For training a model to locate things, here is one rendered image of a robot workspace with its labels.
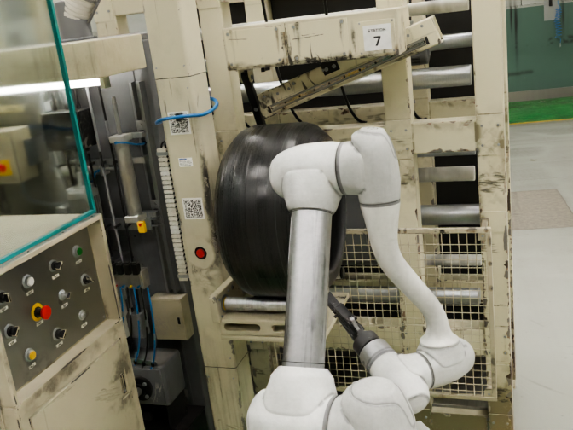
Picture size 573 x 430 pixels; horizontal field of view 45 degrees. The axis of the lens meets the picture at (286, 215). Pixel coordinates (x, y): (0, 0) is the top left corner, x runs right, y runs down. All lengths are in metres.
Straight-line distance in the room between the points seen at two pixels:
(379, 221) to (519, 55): 9.94
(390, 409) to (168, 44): 1.32
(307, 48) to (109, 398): 1.31
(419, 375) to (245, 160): 0.81
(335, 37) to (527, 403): 1.91
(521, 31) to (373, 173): 9.94
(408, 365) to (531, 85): 9.97
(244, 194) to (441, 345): 0.71
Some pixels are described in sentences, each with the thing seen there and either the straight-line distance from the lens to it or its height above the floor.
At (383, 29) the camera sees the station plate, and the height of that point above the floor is 1.72.
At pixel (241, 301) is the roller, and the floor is 0.92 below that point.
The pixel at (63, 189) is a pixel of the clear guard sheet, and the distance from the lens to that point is 2.21.
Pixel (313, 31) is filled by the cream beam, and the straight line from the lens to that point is 2.38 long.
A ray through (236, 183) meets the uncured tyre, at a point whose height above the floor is 1.34.
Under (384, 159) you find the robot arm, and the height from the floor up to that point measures 1.46.
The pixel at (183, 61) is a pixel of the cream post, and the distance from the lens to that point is 2.27.
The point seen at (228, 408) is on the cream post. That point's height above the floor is 0.45.
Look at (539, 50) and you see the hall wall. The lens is 11.59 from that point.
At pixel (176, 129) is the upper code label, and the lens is 2.32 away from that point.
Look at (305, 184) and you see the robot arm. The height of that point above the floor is 1.41.
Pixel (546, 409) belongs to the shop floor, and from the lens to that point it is 3.41.
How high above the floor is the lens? 1.83
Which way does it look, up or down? 16 degrees down
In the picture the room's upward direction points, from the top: 7 degrees counter-clockwise
